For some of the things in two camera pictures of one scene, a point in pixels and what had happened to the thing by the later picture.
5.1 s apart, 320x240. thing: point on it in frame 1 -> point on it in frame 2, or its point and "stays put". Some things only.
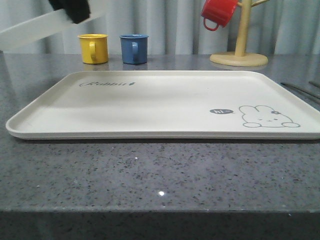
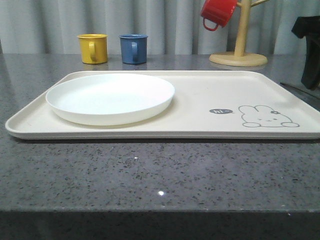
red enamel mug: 218,11 stays put
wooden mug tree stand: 241,57 stays put
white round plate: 50,25 -> 110,99
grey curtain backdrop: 173,27 stays put
